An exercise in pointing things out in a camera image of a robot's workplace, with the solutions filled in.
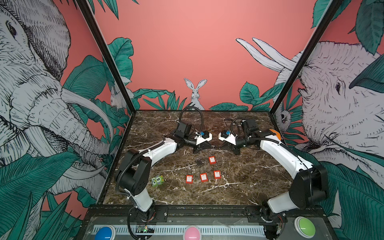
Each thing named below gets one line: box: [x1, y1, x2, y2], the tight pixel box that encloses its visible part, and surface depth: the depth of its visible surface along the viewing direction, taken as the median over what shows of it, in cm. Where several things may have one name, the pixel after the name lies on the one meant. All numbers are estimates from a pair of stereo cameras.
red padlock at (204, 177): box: [200, 173, 209, 183], surface depth 87 cm
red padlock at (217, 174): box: [213, 170, 222, 180], surface depth 88 cm
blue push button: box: [95, 225, 117, 240], surface depth 69 cm
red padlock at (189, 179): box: [186, 175, 194, 184], surface depth 86 cm
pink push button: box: [183, 224, 202, 240], surface depth 69 cm
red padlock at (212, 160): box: [208, 156, 217, 165], surface depth 94 cm
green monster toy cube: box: [151, 175, 165, 187], surface depth 85 cm
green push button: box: [294, 216, 316, 239], surface depth 71 cm
